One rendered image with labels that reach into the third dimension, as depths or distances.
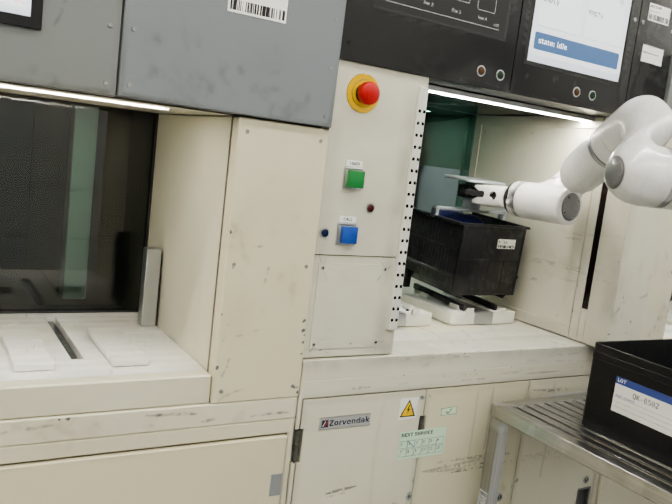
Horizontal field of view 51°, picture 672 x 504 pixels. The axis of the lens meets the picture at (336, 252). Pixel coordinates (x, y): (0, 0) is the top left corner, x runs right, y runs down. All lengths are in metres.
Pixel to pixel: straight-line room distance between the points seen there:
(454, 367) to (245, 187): 0.60
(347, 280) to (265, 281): 0.17
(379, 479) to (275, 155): 0.68
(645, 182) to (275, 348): 0.66
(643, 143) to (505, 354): 0.58
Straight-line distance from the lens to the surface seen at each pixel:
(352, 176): 1.25
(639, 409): 1.46
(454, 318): 1.73
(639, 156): 1.21
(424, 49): 1.34
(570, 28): 1.60
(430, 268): 1.78
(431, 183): 2.38
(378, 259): 1.33
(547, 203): 1.62
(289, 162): 1.20
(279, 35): 1.18
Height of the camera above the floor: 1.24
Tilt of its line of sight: 8 degrees down
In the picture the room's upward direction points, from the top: 7 degrees clockwise
